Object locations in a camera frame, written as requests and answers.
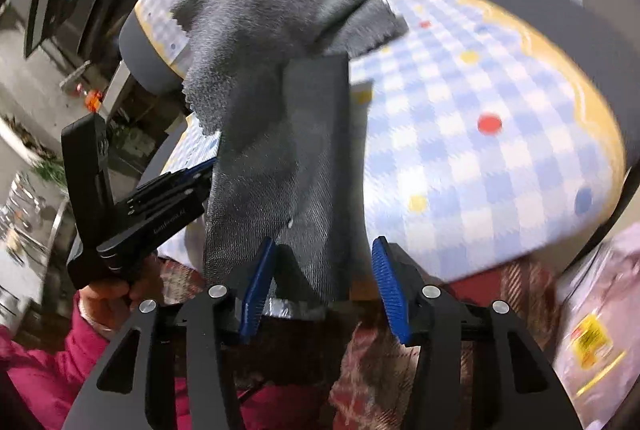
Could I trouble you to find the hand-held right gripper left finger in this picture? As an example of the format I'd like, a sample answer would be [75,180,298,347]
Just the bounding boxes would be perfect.
[62,237,278,430]

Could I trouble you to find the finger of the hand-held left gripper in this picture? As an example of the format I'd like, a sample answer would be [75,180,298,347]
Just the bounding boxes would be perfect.
[96,196,210,268]
[129,158,218,207]

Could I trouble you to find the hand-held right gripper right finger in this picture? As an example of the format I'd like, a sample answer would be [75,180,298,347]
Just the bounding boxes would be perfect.
[371,236,583,430]

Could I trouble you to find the grey cloth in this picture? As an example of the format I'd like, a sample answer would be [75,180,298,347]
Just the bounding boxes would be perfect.
[170,0,412,307]

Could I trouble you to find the clear pinkish plastic bag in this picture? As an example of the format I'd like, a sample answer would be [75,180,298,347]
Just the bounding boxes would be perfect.
[552,222,640,430]

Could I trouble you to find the person's left forearm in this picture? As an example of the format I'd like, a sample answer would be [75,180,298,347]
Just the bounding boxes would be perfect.
[0,295,131,430]

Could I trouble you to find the person's left hand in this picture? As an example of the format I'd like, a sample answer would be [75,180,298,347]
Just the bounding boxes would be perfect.
[75,254,165,342]

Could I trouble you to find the green leafy vegetable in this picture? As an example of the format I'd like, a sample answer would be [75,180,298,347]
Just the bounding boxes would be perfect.
[31,159,70,187]

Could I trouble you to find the silver foil wrapper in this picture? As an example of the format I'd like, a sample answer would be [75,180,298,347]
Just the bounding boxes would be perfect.
[262,295,335,323]

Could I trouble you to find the metal rack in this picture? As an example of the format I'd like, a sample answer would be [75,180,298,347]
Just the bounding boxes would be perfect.
[0,170,68,315]

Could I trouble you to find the blue checkered sofa cover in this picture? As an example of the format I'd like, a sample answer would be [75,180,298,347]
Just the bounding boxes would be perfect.
[135,0,628,283]

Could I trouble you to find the grey sofa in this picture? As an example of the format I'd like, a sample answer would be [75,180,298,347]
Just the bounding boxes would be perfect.
[117,0,640,261]

